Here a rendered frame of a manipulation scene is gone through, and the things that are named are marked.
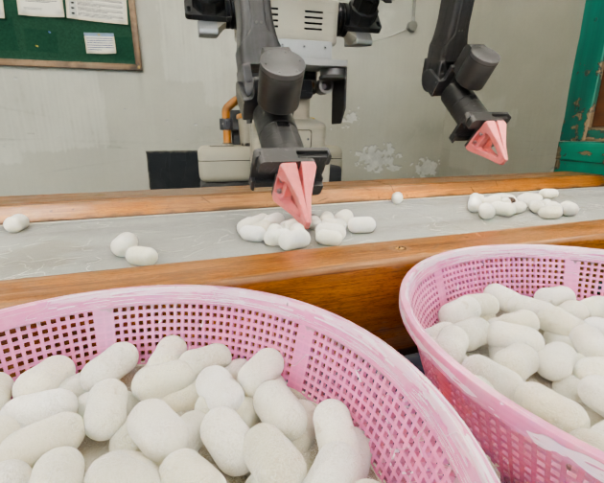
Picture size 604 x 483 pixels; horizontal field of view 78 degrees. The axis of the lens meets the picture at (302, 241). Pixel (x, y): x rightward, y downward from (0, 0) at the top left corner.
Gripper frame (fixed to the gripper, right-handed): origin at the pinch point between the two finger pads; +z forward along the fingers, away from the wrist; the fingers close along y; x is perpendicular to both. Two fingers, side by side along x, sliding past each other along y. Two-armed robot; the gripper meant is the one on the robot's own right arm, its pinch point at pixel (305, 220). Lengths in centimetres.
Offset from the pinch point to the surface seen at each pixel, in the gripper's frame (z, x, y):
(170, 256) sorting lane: 3.2, -0.2, -15.9
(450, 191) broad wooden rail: -13.1, 12.8, 37.4
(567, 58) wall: -107, 34, 174
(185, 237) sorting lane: -2.0, 4.4, -14.0
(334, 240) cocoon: 5.0, -3.0, 1.2
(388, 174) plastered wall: -137, 146, 138
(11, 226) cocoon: -9.1, 9.2, -34.3
